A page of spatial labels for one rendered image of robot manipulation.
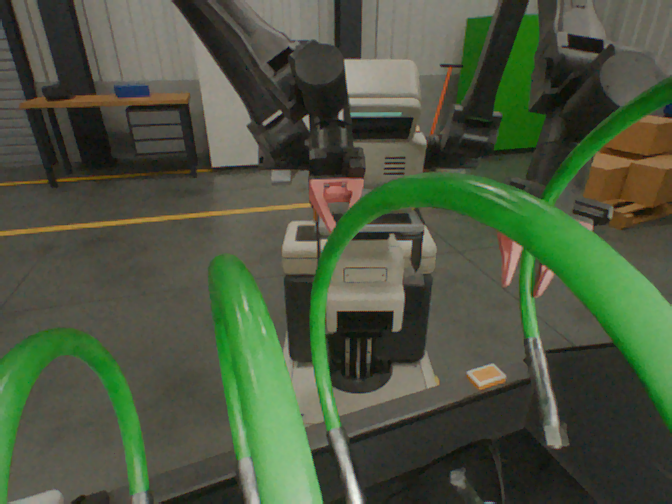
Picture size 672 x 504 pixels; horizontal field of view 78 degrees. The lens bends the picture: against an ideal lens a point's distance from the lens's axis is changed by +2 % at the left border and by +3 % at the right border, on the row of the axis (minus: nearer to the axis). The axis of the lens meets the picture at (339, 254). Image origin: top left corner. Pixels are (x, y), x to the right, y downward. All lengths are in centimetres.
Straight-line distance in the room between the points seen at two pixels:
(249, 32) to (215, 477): 59
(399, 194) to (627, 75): 31
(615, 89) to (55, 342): 43
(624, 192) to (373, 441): 418
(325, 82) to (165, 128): 474
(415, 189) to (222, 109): 524
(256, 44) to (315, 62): 15
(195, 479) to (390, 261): 75
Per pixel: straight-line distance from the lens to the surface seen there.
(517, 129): 659
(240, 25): 68
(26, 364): 19
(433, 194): 16
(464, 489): 40
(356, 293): 116
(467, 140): 96
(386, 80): 98
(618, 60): 46
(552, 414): 44
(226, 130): 542
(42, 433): 221
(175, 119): 518
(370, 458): 66
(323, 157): 50
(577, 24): 60
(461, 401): 67
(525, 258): 46
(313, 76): 51
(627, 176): 459
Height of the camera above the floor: 142
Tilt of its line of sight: 27 degrees down
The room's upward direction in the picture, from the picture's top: straight up
